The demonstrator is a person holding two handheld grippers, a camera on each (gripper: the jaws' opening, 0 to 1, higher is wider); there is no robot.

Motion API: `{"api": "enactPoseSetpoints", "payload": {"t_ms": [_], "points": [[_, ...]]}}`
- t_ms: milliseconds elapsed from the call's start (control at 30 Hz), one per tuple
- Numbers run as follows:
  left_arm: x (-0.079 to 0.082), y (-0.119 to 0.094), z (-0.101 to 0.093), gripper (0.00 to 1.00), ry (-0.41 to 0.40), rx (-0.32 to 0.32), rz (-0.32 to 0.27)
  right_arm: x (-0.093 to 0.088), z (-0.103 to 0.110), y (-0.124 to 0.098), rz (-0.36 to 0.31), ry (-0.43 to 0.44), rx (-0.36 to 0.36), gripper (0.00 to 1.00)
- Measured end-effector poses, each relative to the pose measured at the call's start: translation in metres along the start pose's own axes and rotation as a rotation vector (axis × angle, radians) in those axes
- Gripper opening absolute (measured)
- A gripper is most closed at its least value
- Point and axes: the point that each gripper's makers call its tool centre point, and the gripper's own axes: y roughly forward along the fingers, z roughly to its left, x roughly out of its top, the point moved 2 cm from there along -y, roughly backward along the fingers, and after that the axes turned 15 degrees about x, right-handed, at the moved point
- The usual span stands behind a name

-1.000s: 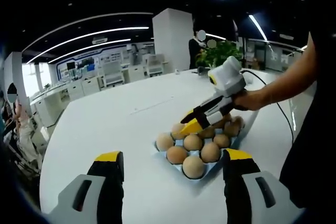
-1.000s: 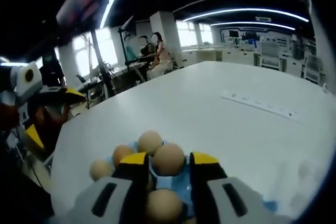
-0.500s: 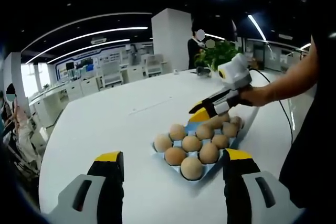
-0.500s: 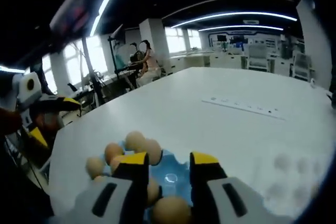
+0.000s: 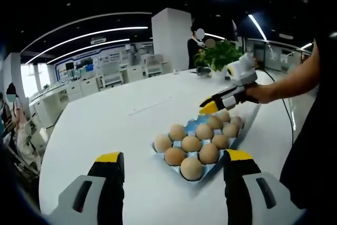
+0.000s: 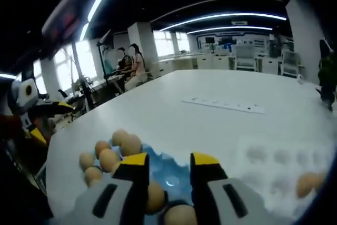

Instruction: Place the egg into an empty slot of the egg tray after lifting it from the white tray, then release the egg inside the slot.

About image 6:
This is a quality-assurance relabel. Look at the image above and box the white plastic egg holder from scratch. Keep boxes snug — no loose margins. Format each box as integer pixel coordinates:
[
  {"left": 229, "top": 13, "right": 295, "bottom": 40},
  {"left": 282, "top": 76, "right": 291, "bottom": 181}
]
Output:
[{"left": 231, "top": 136, "right": 332, "bottom": 218}]

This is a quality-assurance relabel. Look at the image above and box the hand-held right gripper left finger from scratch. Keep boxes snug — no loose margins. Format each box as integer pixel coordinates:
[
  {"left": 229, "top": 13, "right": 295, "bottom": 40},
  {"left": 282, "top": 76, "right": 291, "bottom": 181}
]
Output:
[{"left": 75, "top": 152, "right": 150, "bottom": 225}]

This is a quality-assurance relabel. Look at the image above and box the blue egg tray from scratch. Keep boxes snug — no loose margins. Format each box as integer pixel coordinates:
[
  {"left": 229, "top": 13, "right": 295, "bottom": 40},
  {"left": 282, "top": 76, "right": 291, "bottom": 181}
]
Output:
[{"left": 89, "top": 140, "right": 194, "bottom": 225}]

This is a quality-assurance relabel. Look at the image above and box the green potted plant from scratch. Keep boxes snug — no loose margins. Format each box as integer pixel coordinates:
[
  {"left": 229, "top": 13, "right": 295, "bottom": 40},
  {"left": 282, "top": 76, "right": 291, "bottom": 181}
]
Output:
[{"left": 317, "top": 39, "right": 337, "bottom": 96}]

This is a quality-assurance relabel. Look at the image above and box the black light stand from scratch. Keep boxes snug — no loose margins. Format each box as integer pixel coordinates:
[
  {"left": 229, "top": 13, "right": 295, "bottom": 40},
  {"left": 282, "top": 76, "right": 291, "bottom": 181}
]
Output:
[{"left": 96, "top": 29, "right": 116, "bottom": 95}]

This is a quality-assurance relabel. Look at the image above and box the dark grey object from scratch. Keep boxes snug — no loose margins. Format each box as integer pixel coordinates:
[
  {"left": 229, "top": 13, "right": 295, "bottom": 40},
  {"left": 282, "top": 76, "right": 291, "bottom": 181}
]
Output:
[{"left": 317, "top": 87, "right": 334, "bottom": 111}]

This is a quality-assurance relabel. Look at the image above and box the single brown egg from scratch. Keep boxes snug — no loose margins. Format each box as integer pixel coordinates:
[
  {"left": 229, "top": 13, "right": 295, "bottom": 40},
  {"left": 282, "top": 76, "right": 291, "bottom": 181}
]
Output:
[
  {"left": 163, "top": 205, "right": 197, "bottom": 225},
  {"left": 84, "top": 166, "right": 104, "bottom": 188},
  {"left": 121, "top": 134, "right": 143, "bottom": 156},
  {"left": 98, "top": 148, "right": 121, "bottom": 172},
  {"left": 79, "top": 152, "right": 95, "bottom": 171},
  {"left": 111, "top": 129, "right": 130, "bottom": 146},
  {"left": 94, "top": 140, "right": 111, "bottom": 157},
  {"left": 146, "top": 179, "right": 166, "bottom": 214}
]

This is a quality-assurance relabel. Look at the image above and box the white table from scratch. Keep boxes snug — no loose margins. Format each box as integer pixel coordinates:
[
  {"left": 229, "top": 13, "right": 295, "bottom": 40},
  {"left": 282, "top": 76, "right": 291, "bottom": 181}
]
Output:
[{"left": 44, "top": 69, "right": 337, "bottom": 225}]

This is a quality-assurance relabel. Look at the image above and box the batch of brown eggs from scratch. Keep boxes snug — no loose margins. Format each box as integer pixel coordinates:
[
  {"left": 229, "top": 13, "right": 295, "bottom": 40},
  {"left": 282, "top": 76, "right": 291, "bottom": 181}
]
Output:
[{"left": 296, "top": 171, "right": 329, "bottom": 199}]

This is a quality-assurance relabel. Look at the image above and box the hanging display screen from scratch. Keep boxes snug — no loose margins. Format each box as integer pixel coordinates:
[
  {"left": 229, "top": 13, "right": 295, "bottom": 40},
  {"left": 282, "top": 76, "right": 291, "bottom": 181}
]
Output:
[{"left": 41, "top": 0, "right": 84, "bottom": 48}]

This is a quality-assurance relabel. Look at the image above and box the row of white desks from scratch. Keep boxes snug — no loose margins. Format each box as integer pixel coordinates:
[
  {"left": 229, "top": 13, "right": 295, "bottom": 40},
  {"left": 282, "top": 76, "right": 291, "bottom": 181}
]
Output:
[{"left": 152, "top": 52, "right": 237, "bottom": 75}]

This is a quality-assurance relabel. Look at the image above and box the white flat strip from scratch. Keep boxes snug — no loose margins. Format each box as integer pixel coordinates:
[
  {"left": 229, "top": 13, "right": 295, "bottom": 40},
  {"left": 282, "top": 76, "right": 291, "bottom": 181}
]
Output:
[{"left": 181, "top": 95, "right": 265, "bottom": 115}]

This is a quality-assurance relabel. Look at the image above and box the white office chair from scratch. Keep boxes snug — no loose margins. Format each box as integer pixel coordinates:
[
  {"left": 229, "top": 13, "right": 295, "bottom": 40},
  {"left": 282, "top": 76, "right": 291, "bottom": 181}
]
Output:
[
  {"left": 281, "top": 50, "right": 301, "bottom": 76},
  {"left": 235, "top": 45, "right": 257, "bottom": 72}
]

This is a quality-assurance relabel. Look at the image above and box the white square pillar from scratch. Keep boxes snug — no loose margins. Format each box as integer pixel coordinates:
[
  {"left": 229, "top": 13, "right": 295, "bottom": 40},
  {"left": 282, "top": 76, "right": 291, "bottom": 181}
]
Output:
[
  {"left": 285, "top": 0, "right": 331, "bottom": 85},
  {"left": 127, "top": 22, "right": 160, "bottom": 74}
]

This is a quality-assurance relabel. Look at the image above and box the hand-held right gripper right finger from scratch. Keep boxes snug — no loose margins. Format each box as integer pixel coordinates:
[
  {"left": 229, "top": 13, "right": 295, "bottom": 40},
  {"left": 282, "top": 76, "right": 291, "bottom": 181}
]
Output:
[{"left": 190, "top": 152, "right": 274, "bottom": 225}]

